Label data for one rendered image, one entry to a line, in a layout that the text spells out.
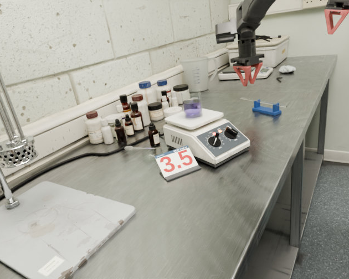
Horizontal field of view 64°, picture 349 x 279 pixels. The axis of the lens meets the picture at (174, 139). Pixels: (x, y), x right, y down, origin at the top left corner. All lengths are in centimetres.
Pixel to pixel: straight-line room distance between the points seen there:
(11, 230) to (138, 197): 24
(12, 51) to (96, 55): 30
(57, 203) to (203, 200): 31
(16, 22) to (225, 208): 73
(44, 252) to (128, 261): 15
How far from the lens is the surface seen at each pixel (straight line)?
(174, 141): 75
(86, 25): 107
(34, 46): 94
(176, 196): 58
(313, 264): 150
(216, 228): 50
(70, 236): 55
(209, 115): 74
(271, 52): 174
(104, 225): 54
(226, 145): 68
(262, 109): 100
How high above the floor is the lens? 108
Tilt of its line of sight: 23 degrees down
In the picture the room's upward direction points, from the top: 9 degrees counter-clockwise
